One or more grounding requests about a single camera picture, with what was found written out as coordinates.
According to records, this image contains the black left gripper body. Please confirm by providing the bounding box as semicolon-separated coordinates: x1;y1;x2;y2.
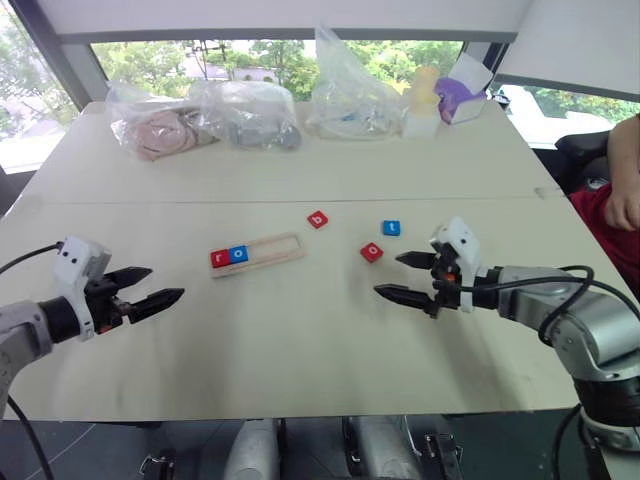
84;272;134;335

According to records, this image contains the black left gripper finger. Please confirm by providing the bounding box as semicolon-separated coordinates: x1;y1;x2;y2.
127;287;186;325
107;267;154;291

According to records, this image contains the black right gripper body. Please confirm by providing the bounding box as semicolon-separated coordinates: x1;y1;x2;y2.
424;247;464;319

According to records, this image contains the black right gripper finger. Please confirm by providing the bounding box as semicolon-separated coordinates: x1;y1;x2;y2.
373;283;436;314
394;251;441;271

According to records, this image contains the wooden letter tray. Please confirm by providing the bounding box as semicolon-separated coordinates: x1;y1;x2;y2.
209;231;307;280

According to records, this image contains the person's bare hand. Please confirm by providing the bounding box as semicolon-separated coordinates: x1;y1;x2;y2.
603;182;640;231

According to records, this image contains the plastic bag with pink discs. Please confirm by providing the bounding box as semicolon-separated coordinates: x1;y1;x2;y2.
105;82;221;162

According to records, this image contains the grey rounded shape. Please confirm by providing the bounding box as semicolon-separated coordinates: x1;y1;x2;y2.
344;415;421;480
222;418;281;480

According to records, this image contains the black metal clamp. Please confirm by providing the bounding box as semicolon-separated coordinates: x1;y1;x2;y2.
139;452;176;480
422;432;464;480

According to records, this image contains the purple and white carton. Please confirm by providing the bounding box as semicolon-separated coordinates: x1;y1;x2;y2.
433;52;494;125

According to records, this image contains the yellow and white bottle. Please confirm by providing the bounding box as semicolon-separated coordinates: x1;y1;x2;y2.
408;65;441;119

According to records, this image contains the person's red clothing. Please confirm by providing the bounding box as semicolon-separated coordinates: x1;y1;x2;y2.
569;182;640;301

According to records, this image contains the tall clear plastic bag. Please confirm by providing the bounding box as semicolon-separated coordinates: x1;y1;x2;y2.
305;22;406;141

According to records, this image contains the black chair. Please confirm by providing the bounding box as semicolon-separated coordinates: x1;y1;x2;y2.
554;130;614;196

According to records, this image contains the plastic bag with grey parts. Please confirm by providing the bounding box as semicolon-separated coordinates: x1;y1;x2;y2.
189;79;303;151

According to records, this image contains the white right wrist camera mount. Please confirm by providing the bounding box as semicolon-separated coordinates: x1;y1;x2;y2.
428;216;484;314

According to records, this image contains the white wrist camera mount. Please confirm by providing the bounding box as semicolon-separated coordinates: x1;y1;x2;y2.
53;236;112;343
428;216;484;314

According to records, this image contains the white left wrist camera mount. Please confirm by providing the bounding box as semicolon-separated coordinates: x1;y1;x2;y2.
53;236;112;343

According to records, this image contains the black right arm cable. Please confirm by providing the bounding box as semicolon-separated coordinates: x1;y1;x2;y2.
459;264;640;480

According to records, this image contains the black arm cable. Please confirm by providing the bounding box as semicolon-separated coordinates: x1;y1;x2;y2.
459;264;640;480
0;241;66;480

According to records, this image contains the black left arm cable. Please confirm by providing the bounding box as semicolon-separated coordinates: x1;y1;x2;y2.
0;241;66;480

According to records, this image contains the dark window frame post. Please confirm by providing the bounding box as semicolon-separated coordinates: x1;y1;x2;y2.
9;0;109;109

